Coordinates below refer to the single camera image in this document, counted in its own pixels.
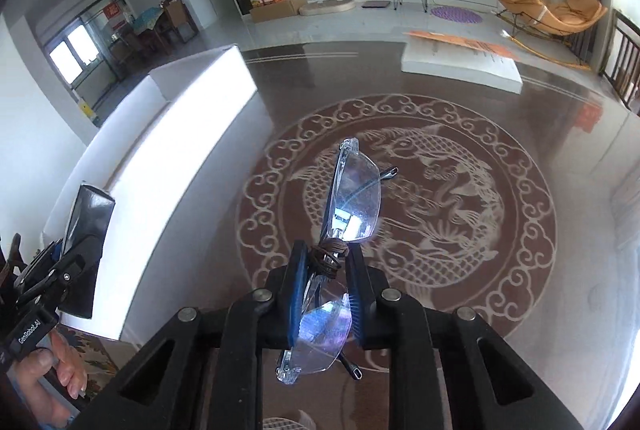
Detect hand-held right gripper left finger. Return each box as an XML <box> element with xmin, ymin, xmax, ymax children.
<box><xmin>87</xmin><ymin>239</ymin><xmax>311</xmax><ymax>430</ymax></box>

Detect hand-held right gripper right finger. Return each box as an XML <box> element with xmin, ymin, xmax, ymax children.
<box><xmin>345</xmin><ymin>245</ymin><xmax>586</xmax><ymax>430</ymax></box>

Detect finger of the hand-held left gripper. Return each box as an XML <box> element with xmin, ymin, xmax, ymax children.
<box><xmin>17</xmin><ymin>240</ymin><xmax>86</xmax><ymax>311</ymax></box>

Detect black box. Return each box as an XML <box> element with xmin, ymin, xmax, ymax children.
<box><xmin>64</xmin><ymin>183</ymin><xmax>117</xmax><ymax>318</ymax></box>

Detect clear eyeglasses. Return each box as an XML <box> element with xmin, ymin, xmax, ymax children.
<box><xmin>275</xmin><ymin>137</ymin><xmax>401</xmax><ymax>383</ymax></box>

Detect white board panel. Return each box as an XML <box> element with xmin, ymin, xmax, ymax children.
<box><xmin>42</xmin><ymin>44</ymin><xmax>258</xmax><ymax>341</ymax></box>

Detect person's left hand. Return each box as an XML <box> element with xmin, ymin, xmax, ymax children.
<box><xmin>15</xmin><ymin>332</ymin><xmax>91</xmax><ymax>427</ymax></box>

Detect white flat box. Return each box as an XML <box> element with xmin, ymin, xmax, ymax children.
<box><xmin>401</xmin><ymin>35</ymin><xmax>523</xmax><ymax>94</ymax></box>

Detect dining table with blue cloth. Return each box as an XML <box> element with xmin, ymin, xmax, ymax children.
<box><xmin>132</xmin><ymin>3</ymin><xmax>196</xmax><ymax>46</ymax></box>

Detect cardboard box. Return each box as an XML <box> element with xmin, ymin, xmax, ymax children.
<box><xmin>249</xmin><ymin>0</ymin><xmax>308</xmax><ymax>24</ymax></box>

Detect white oval floor mat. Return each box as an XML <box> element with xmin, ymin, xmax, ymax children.
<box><xmin>299</xmin><ymin>0</ymin><xmax>357</xmax><ymax>17</ymax></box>

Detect orange paper sheet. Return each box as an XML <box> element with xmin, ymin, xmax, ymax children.
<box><xmin>404</xmin><ymin>30</ymin><xmax>517</xmax><ymax>61</ymax></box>

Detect purple round rug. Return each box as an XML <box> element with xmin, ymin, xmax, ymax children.
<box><xmin>431</xmin><ymin>6</ymin><xmax>484</xmax><ymax>25</ymax></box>

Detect orange rocking chair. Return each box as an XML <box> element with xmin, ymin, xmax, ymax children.
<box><xmin>495</xmin><ymin>0</ymin><xmax>608</xmax><ymax>71</ymax></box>

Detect wooden chair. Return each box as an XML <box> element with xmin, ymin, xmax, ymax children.
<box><xmin>597</xmin><ymin>10</ymin><xmax>640</xmax><ymax>111</ymax></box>

